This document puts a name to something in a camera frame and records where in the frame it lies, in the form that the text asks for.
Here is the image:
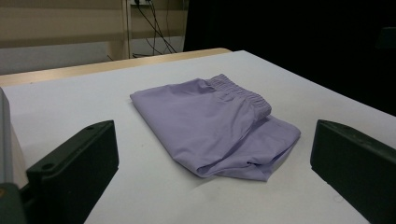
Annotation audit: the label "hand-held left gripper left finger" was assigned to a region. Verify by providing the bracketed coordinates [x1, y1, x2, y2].
[26, 119, 120, 224]

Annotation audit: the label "thin dark cable on post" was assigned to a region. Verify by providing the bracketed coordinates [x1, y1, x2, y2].
[125, 0, 132, 60]

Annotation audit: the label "thin black cable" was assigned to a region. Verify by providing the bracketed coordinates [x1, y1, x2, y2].
[145, 0, 163, 56]

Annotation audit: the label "purple shorts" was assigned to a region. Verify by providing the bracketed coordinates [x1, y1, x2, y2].
[129, 73, 302, 183]

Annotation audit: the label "black curtain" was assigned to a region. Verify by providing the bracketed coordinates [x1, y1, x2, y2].
[182, 0, 396, 117]

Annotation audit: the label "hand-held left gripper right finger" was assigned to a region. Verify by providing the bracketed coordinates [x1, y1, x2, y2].
[310, 119, 396, 224]

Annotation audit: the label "white box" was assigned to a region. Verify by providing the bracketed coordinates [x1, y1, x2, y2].
[0, 87, 30, 189]

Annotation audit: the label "beige shelf frame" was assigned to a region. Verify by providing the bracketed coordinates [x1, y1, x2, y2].
[0, 0, 190, 62]

